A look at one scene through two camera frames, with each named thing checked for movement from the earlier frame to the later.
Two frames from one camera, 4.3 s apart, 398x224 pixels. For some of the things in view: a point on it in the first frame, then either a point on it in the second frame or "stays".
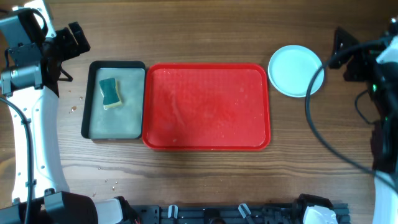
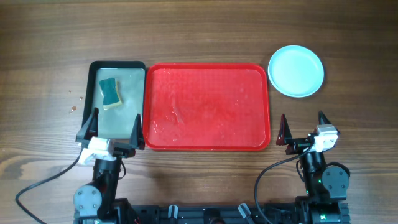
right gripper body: x=364 y=63 -> x=297 y=146
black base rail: x=268 y=214 stays
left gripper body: x=64 y=46 -> x=122 y=150
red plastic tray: x=206 y=107 stays
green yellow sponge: x=111 y=93 stays
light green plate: x=291 y=68 stays
